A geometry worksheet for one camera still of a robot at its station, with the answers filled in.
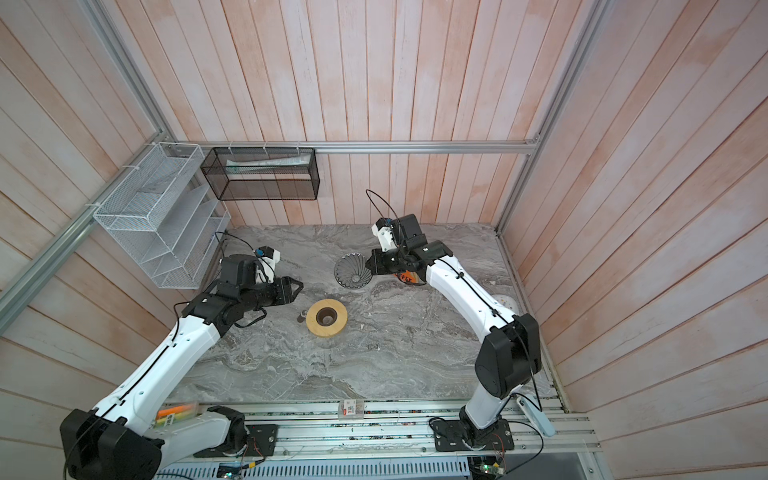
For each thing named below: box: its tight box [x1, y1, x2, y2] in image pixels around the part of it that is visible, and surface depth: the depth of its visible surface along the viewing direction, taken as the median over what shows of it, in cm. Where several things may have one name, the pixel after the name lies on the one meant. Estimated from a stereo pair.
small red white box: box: [338, 399, 365, 420], surface depth 79 cm
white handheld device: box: [516, 396, 556, 437], surface depth 75 cm
